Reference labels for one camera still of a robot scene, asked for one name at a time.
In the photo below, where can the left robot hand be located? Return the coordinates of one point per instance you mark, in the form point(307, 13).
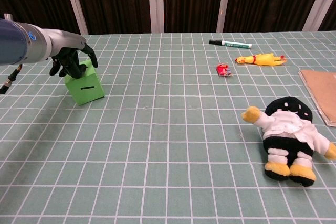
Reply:
point(68, 43)

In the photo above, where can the green cube with black markings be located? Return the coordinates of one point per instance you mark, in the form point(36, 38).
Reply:
point(86, 90)

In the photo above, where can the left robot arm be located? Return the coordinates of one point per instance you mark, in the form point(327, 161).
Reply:
point(18, 43)

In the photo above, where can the green grid tablecloth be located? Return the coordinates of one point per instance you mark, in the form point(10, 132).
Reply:
point(168, 155)

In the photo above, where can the small red candy packet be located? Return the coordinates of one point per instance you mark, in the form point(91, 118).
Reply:
point(223, 69)

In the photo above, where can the white marker with black cap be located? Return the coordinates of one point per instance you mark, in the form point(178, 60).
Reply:
point(232, 44)

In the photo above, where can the yellow rubber chicken toy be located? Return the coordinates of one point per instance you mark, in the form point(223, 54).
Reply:
point(262, 59)

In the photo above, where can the black plush doll white shirt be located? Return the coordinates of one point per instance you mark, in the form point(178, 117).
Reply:
point(288, 140)

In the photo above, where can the brown spiral notebook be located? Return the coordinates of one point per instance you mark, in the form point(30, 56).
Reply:
point(321, 93)

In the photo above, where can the white metal frame post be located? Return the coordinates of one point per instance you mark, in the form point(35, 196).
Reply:
point(319, 2)
point(156, 2)
point(223, 2)
point(76, 3)

